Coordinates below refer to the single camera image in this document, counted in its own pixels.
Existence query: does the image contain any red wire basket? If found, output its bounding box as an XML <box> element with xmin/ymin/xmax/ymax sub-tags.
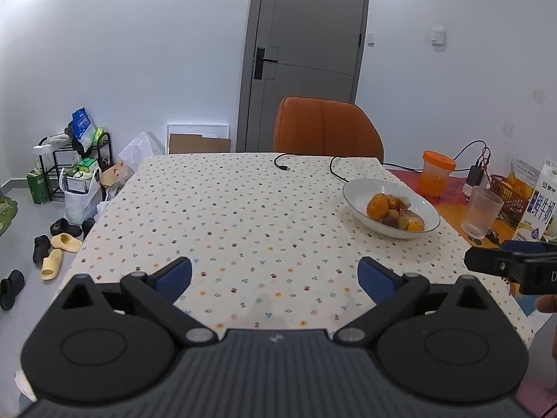
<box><xmin>489</xmin><ymin>174</ymin><xmax>530</xmax><ymax>221</ymax></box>

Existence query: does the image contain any red orange table mat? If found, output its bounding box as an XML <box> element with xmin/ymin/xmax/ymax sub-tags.
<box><xmin>385</xmin><ymin>168</ymin><xmax>557</xmax><ymax>329</ymax></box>

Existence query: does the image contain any blue bag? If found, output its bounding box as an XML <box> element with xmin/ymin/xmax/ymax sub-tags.
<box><xmin>72</xmin><ymin>108</ymin><xmax>97</xmax><ymax>142</ymax></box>

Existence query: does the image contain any white bowl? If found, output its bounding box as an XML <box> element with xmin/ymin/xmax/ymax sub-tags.
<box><xmin>342</xmin><ymin>178</ymin><xmax>441</xmax><ymax>239</ymax></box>

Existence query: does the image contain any clear plastic cup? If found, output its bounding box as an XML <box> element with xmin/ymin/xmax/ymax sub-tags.
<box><xmin>460</xmin><ymin>186</ymin><xmax>504</xmax><ymax>239</ymax></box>

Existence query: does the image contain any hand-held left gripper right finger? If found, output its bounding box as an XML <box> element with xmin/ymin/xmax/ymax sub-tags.
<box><xmin>333</xmin><ymin>257</ymin><xmax>490</xmax><ymax>350</ymax></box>

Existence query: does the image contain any black door handle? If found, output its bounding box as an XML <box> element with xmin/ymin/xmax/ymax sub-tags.
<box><xmin>253</xmin><ymin>47</ymin><xmax>279</xmax><ymax>80</ymax></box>

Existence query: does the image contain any white board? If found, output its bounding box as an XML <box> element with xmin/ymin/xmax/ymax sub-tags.
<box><xmin>166</xmin><ymin>123</ymin><xmax>230</xmax><ymax>155</ymax></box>

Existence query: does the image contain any grey door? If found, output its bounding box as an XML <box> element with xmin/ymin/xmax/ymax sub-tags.
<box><xmin>237</xmin><ymin>0</ymin><xmax>372</xmax><ymax>154</ymax></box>

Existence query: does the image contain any yellow slipper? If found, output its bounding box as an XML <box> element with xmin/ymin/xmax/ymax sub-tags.
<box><xmin>50</xmin><ymin>234</ymin><xmax>82</xmax><ymax>253</ymax></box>
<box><xmin>40</xmin><ymin>249</ymin><xmax>64</xmax><ymax>280</ymax></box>

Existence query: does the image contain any black charger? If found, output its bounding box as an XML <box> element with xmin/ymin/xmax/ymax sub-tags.
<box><xmin>467</xmin><ymin>164</ymin><xmax>488</xmax><ymax>187</ymax></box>

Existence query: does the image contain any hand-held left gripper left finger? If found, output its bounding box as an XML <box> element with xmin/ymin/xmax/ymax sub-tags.
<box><xmin>58</xmin><ymin>257</ymin><xmax>219</xmax><ymax>350</ymax></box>

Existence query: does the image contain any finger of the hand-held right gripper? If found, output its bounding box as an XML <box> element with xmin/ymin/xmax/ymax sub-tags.
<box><xmin>463</xmin><ymin>247</ymin><xmax>525</xmax><ymax>281</ymax></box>
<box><xmin>500</xmin><ymin>239</ymin><xmax>557</xmax><ymax>255</ymax></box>

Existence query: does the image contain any charger cable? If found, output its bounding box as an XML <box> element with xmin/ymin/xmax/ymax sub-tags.
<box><xmin>453</xmin><ymin>140</ymin><xmax>493</xmax><ymax>169</ymax></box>

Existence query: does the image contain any white plastic bag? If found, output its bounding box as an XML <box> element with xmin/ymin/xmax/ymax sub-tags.
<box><xmin>118</xmin><ymin>132</ymin><xmax>153</xmax><ymax>170</ymax></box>

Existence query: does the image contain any white bag with boxes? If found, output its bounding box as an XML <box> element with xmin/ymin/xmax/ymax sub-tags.
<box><xmin>58</xmin><ymin>167</ymin><xmax>103</xmax><ymax>226</ymax></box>

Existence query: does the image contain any orange lid jar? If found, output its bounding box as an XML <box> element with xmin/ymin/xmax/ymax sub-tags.
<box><xmin>418</xmin><ymin>150</ymin><xmax>457</xmax><ymax>198</ymax></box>

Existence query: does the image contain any black cable with plug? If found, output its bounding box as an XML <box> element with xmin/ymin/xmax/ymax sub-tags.
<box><xmin>274</xmin><ymin>152</ymin><xmax>302</xmax><ymax>173</ymax></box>

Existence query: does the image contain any orange chair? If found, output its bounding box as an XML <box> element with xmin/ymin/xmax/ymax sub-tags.
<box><xmin>273</xmin><ymin>96</ymin><xmax>385</xmax><ymax>164</ymax></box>

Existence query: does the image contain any green floor mat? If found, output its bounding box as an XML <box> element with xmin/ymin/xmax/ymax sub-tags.
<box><xmin>0</xmin><ymin>196</ymin><xmax>19</xmax><ymax>237</ymax></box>

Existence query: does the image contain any dotted tablecloth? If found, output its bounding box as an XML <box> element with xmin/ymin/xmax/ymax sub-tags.
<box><xmin>17</xmin><ymin>152</ymin><xmax>536</xmax><ymax>401</ymax></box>

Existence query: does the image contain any white blue milk carton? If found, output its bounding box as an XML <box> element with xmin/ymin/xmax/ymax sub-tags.
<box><xmin>512</xmin><ymin>157</ymin><xmax>557</xmax><ymax>243</ymax></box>

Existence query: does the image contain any black metal rack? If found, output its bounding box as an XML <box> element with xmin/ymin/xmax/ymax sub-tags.
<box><xmin>38</xmin><ymin>132</ymin><xmax>114</xmax><ymax>203</ymax></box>

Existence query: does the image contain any cardboard sheet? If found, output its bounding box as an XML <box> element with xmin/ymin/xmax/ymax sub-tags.
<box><xmin>169</xmin><ymin>133</ymin><xmax>231</xmax><ymax>155</ymax></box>

